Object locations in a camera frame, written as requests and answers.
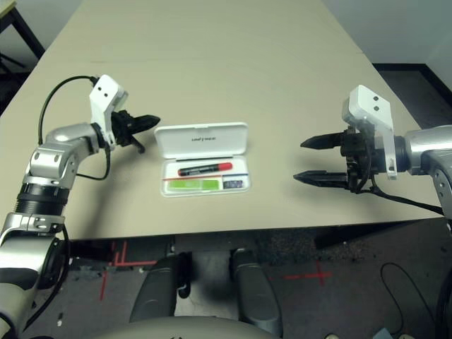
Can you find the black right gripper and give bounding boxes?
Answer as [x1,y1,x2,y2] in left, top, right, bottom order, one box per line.
[292,125,384,194]

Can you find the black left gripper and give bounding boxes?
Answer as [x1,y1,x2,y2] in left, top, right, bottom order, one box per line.
[111,109,161,155]

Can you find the black and red marker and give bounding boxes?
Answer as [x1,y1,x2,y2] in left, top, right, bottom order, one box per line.
[177,162,234,177]

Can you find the green highlighter pen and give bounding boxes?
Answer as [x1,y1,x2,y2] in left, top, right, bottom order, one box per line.
[167,179,220,193]

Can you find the white plastic pencil case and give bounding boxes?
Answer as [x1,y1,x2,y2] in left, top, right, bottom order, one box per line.
[154,121,252,198]

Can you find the red tape cross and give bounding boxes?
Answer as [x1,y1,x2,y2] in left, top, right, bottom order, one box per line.
[284,261,333,285]

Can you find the red tape lines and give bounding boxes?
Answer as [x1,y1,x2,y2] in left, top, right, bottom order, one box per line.
[98,242,158,301]

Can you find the grey right robot leg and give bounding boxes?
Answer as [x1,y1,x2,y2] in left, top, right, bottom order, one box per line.
[228,248,283,336]

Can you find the grey robot leg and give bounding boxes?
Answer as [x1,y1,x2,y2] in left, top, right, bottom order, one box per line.
[129,252,194,324]
[228,248,283,336]

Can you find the black stand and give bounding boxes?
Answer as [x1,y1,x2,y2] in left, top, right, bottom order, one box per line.
[0,52,32,75]

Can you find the grey left robot leg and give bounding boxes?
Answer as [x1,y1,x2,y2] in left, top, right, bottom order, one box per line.
[129,252,194,324]

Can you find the grey robot torso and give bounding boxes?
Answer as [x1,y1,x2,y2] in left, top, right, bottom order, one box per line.
[91,316,280,339]

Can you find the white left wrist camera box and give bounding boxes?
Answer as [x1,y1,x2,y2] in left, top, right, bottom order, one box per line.
[88,73,128,151]

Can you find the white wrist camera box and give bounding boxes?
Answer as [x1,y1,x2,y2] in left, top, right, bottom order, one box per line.
[340,84,399,181]
[88,73,128,151]

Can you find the thin black left gripper cable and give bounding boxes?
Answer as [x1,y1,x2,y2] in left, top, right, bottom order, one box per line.
[76,141,112,181]

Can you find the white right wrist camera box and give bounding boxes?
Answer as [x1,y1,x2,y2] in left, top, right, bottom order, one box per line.
[340,84,399,181]

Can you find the thick black left camera cable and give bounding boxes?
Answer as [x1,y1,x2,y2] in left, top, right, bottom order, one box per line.
[37,75,98,145]

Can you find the thin black floor cable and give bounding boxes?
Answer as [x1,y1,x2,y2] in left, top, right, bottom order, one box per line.
[380,263,439,333]

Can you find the side table with black frame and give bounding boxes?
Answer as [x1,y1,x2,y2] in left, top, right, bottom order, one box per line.
[0,0,47,54]

